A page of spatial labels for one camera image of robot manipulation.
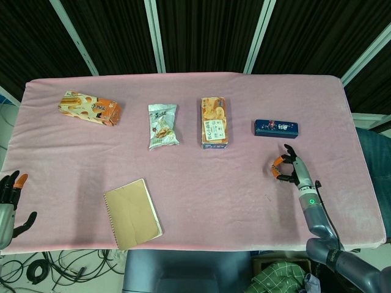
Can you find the white screen frame post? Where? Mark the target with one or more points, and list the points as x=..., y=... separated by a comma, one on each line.
x=366, y=55
x=9, y=94
x=155, y=36
x=74, y=38
x=259, y=36

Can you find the black pleated curtain panel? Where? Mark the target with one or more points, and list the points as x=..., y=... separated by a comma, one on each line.
x=207, y=33
x=372, y=91
x=320, y=33
x=30, y=42
x=113, y=33

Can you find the pink foam table mat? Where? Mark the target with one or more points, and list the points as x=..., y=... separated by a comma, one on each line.
x=189, y=171

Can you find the green plaid cloth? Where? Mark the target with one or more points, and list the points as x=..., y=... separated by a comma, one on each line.
x=275, y=277

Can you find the blue orange cookie box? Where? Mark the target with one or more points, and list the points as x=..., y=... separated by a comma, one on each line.
x=214, y=122

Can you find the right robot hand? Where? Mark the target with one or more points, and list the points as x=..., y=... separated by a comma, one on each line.
x=302, y=172

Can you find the brown spiral notebook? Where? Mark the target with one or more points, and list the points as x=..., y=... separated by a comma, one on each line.
x=131, y=213

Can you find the dark blue floral case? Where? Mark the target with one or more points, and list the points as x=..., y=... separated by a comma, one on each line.
x=276, y=129

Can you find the black waste bin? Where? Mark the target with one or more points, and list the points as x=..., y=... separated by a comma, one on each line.
x=319, y=277

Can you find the blue denim trouser leg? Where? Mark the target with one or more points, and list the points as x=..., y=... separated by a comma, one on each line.
x=378, y=171

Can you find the long orange biscuit box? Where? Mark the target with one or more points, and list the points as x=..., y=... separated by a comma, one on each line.
x=88, y=108

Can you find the paper clip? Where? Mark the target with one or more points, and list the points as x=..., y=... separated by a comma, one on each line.
x=268, y=198

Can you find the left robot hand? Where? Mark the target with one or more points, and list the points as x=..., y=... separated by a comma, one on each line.
x=6, y=219

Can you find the grey blue robot torso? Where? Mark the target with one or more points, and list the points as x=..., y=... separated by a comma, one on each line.
x=183, y=271

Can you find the white green snack bag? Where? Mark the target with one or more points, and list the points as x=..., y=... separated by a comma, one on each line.
x=162, y=128

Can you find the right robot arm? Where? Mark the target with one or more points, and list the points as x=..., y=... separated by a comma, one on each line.
x=317, y=219

